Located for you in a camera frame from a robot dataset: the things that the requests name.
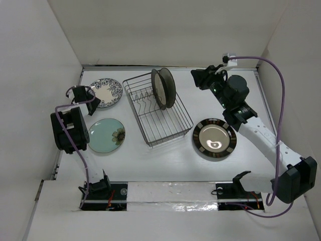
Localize grey tree pattern plate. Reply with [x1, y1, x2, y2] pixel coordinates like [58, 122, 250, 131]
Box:
[159, 68, 176, 108]

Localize wire dish rack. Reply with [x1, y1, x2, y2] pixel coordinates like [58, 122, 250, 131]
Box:
[122, 72, 194, 147]

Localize green flower plate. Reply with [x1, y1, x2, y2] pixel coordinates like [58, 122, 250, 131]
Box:
[88, 118, 125, 154]

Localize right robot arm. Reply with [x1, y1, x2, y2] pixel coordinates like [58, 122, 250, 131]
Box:
[191, 65, 317, 204]

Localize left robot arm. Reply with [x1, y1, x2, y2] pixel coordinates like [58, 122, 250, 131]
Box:
[50, 85, 112, 204]

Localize brown rim cream plate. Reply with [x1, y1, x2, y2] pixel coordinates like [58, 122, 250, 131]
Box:
[151, 69, 167, 110]

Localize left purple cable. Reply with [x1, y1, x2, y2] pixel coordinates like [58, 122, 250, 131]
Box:
[54, 85, 97, 209]

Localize dark striped rim plate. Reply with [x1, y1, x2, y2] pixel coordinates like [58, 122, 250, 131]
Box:
[192, 118, 237, 159]

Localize blue floral plate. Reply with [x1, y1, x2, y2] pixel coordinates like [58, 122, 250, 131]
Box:
[89, 78, 123, 108]

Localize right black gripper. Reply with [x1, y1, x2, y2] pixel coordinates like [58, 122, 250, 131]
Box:
[191, 64, 230, 109]

